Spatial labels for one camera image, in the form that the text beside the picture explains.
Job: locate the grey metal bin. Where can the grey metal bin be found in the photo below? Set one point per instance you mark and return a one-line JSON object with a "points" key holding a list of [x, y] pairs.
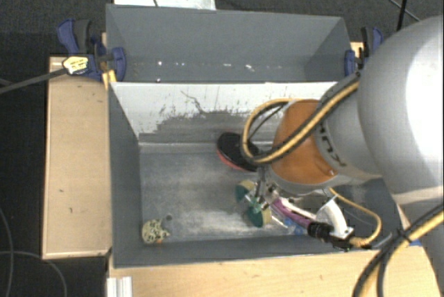
{"points": [[194, 181]]}

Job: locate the yellow spotted toy animal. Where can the yellow spotted toy animal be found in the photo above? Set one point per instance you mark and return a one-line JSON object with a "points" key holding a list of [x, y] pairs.
{"points": [[153, 231]]}

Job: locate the pale wood board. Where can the pale wood board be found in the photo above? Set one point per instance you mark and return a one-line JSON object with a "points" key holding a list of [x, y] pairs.
{"points": [[76, 163]]}

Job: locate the small blue object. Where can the small blue object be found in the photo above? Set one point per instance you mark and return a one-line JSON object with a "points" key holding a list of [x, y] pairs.
{"points": [[294, 228]]}

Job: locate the black cylinder on white bracket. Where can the black cylinder on white bracket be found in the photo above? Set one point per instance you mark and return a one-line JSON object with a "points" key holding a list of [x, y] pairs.
{"points": [[333, 219]]}

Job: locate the purple curved stick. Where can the purple curved stick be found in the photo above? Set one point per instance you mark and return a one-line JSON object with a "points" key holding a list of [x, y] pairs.
{"points": [[295, 214]]}

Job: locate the black and red disc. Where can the black and red disc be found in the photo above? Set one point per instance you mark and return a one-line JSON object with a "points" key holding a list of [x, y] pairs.
{"points": [[229, 150]]}

